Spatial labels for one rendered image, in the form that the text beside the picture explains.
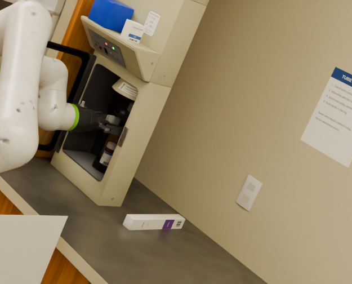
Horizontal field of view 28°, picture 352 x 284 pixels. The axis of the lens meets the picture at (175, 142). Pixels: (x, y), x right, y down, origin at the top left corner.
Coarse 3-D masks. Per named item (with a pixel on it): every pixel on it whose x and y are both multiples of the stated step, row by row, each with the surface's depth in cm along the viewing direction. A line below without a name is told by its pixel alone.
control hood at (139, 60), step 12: (84, 24) 245; (96, 24) 239; (108, 36) 234; (120, 36) 234; (120, 48) 233; (132, 48) 225; (144, 48) 230; (132, 60) 230; (144, 60) 229; (156, 60) 232; (132, 72) 236; (144, 72) 231
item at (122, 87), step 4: (120, 80) 250; (124, 80) 248; (116, 84) 250; (120, 84) 248; (124, 84) 247; (128, 84) 246; (116, 88) 248; (120, 88) 247; (124, 88) 246; (128, 88) 245; (132, 88) 245; (136, 88) 245; (120, 92) 246; (124, 92) 245; (128, 92) 245; (132, 92) 245; (136, 92) 245; (128, 96) 245; (132, 96) 245; (136, 96) 245
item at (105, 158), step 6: (114, 120) 253; (120, 120) 251; (126, 120) 250; (108, 138) 254; (114, 138) 253; (102, 144) 256; (108, 144) 254; (114, 144) 253; (102, 150) 255; (108, 150) 254; (96, 156) 258; (102, 156) 255; (108, 156) 254; (102, 162) 255; (108, 162) 254
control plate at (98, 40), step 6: (90, 30) 244; (96, 36) 242; (96, 42) 246; (102, 42) 242; (108, 42) 237; (96, 48) 249; (102, 48) 245; (108, 48) 241; (114, 48) 236; (108, 54) 244; (114, 54) 239; (120, 54) 235; (114, 60) 242; (120, 60) 238
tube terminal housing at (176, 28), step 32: (128, 0) 246; (160, 0) 235; (160, 32) 234; (192, 32) 237; (160, 64) 234; (160, 96) 241; (128, 128) 239; (64, 160) 260; (128, 160) 245; (96, 192) 247
